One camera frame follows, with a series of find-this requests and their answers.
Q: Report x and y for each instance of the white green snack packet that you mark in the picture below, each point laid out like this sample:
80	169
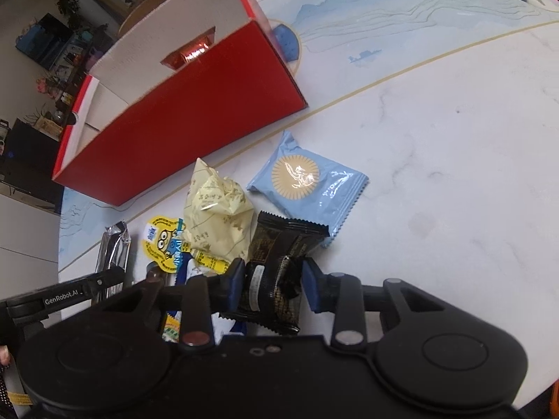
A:
171	327

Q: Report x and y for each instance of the light blue snack packet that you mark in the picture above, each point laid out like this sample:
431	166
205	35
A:
305	183

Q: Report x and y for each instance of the yellow cartoon jelly pouch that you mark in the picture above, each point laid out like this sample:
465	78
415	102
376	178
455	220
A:
159	235

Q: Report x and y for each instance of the potted plant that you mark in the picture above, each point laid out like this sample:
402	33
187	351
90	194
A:
69	6

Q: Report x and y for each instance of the dark tv cabinet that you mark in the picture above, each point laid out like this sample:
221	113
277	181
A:
30	157

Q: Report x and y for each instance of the black snack packet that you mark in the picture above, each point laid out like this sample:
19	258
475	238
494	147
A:
273	244

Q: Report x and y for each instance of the silver foil snack packet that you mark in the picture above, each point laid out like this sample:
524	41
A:
112	248

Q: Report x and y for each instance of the red cardboard box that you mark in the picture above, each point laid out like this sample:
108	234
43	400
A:
174	139

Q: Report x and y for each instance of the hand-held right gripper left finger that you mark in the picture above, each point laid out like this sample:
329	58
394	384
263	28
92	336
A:
232	281

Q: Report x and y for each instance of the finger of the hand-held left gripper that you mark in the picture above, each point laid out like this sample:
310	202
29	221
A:
107	278

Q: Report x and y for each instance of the cream yellow snack packet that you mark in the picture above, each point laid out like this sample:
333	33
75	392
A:
214	218

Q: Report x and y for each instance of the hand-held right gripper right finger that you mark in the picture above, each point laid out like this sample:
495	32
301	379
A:
312	288

